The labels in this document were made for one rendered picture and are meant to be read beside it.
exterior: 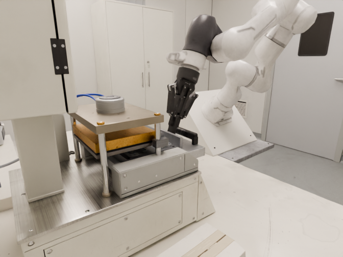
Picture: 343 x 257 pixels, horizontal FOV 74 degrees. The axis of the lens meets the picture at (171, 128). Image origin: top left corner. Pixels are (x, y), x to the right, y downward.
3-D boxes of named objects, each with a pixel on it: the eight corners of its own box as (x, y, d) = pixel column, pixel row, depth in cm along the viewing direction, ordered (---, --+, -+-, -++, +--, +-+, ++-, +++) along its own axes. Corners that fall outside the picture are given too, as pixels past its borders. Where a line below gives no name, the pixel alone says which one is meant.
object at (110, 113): (70, 172, 48) (61, 112, 45) (45, 135, 72) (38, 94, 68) (164, 147, 62) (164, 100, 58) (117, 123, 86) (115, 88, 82)
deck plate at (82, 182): (18, 245, 42) (17, 241, 41) (8, 173, 68) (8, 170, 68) (201, 174, 68) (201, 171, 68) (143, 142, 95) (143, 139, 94)
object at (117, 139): (96, 159, 55) (92, 121, 52) (72, 135, 72) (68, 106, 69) (156, 144, 64) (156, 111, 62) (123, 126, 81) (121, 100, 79)
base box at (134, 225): (35, 311, 47) (20, 243, 42) (20, 215, 76) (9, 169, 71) (215, 212, 78) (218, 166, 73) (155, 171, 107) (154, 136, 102)
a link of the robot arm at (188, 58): (212, 58, 77) (206, 74, 78) (188, 59, 87) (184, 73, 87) (185, 44, 70) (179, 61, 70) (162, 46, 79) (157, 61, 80)
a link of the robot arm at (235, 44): (256, 0, 88) (194, 46, 83) (296, -21, 70) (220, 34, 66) (268, 26, 91) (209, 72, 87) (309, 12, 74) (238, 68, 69)
